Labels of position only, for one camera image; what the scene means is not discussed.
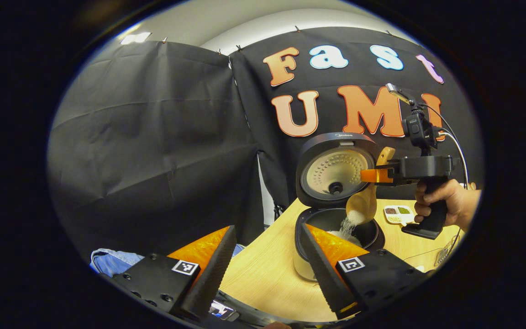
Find black rice cooker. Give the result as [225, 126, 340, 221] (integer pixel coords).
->
[292, 133, 386, 282]

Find ceiling light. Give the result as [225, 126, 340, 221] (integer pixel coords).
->
[120, 32, 153, 46]

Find wooden spoon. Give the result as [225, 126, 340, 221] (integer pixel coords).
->
[346, 146, 396, 226]

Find white rice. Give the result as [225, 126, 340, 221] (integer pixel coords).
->
[327, 210, 367, 248]

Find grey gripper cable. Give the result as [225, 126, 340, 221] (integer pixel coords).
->
[420, 104, 469, 189]

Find black backdrop cloth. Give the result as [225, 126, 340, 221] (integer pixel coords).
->
[47, 27, 485, 270]

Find metal wire chopstick holder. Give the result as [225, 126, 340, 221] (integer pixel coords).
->
[434, 235, 460, 268]

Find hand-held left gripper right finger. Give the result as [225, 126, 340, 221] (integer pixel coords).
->
[300, 223, 431, 321]

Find white divided dish of beans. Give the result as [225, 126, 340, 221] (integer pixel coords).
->
[383, 204, 416, 226]

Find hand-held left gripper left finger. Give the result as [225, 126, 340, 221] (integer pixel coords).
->
[112, 225, 238, 321]

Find person's blue jeans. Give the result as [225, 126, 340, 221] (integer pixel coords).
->
[90, 244, 246, 277]

